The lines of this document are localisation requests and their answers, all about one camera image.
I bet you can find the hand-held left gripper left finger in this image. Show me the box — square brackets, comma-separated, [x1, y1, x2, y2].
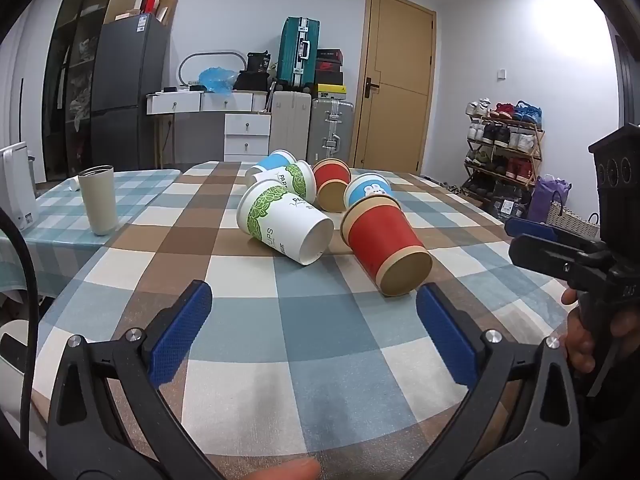
[47, 280, 226, 480]

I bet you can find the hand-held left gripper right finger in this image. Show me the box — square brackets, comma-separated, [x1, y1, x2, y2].
[400, 282, 583, 480]

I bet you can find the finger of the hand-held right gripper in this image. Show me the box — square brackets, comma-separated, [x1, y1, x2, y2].
[504, 217, 607, 252]
[508, 233, 615, 291]

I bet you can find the large red paper cup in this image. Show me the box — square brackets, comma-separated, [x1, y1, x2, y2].
[340, 196, 434, 297]

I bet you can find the large green leaf paper cup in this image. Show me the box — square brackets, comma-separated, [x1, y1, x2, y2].
[236, 179, 335, 266]

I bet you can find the blue rabbit print paper cup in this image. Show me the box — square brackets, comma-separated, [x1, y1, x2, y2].
[343, 173, 394, 211]

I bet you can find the small green leaf paper cup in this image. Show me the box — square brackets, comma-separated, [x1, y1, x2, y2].
[249, 160, 317, 207]

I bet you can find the plain blue paper cup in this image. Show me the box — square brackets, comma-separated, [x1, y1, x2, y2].
[244, 149, 297, 186]

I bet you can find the small red paper cup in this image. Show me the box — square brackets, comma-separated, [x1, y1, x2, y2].
[312, 158, 353, 213]

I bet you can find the person's right hand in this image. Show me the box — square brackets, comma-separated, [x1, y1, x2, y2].
[561, 287, 640, 375]

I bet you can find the person's left hand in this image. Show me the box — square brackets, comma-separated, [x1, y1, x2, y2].
[248, 458, 321, 480]

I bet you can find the dark blue package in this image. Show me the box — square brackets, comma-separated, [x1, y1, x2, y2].
[492, 194, 527, 222]

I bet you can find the purple shopping bag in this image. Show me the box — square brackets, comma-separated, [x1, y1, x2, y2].
[527, 174, 573, 224]

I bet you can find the wicker basket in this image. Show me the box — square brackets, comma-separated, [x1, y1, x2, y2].
[544, 199, 601, 241]

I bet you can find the wooden shoe rack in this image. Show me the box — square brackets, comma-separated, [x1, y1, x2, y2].
[462, 113, 546, 211]

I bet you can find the shoe rack with shoes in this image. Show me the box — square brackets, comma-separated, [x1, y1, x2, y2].
[465, 98, 544, 196]

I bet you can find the beige steel tumbler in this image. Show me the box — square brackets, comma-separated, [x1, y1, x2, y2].
[77, 164, 119, 237]

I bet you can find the teal checked tablecloth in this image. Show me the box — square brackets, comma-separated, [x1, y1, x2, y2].
[0, 167, 182, 293]

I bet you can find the wooden door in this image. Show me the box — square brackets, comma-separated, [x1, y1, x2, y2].
[349, 0, 437, 177]

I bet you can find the white drawer dresser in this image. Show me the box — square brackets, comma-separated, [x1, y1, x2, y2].
[146, 90, 274, 164]

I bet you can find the white countertop appliance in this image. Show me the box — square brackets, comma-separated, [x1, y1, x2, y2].
[0, 142, 40, 231]

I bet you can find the silver hard suitcase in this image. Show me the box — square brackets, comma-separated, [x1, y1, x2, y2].
[307, 98, 355, 167]

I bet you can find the white hard suitcase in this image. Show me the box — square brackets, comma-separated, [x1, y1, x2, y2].
[268, 90, 314, 159]

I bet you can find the dark grey refrigerator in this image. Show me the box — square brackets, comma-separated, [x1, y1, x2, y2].
[89, 12, 171, 173]

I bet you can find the blue plastic bag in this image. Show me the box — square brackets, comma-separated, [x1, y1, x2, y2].
[198, 66, 239, 97]

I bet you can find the black bag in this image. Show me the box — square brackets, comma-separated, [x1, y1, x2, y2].
[233, 70, 272, 92]

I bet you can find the dark glass door cabinet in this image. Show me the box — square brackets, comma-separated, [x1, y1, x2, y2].
[42, 0, 126, 183]

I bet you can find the teal hard suitcase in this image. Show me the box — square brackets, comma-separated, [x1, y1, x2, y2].
[277, 16, 321, 89]

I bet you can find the black cable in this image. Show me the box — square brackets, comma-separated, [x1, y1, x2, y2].
[0, 207, 42, 443]

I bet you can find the oval white frame mirror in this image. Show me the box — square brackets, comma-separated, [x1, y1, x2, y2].
[178, 51, 245, 89]

